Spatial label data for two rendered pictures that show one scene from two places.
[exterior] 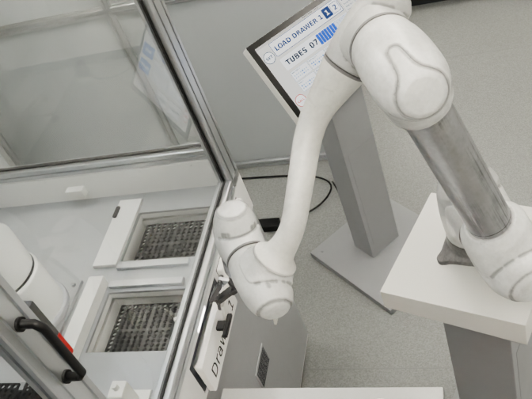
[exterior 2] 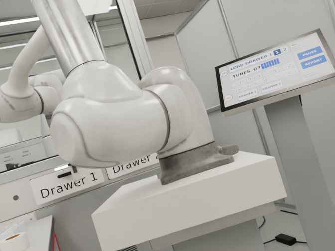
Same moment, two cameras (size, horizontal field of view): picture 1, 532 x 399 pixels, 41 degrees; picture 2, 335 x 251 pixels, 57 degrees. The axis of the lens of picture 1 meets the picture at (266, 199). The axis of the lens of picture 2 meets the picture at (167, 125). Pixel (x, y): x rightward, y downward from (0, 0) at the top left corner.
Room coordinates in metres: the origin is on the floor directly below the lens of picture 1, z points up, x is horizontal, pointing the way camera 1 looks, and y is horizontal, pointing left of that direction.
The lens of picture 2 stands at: (0.63, -1.02, 0.96)
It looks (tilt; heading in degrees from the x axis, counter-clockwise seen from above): 1 degrees up; 44
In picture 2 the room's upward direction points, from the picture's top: 17 degrees counter-clockwise
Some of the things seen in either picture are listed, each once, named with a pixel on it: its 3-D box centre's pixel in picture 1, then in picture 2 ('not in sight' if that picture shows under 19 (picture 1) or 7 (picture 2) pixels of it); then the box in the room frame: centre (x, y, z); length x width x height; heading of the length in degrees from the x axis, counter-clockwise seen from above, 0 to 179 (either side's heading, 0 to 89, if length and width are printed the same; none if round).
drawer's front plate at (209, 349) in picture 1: (218, 332); (68, 181); (1.25, 0.26, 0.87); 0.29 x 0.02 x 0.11; 155
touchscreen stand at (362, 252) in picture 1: (362, 166); (307, 185); (2.05, -0.40, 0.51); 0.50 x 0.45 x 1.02; 23
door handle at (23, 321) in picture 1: (55, 351); not in sight; (0.86, 0.44, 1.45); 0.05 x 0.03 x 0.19; 65
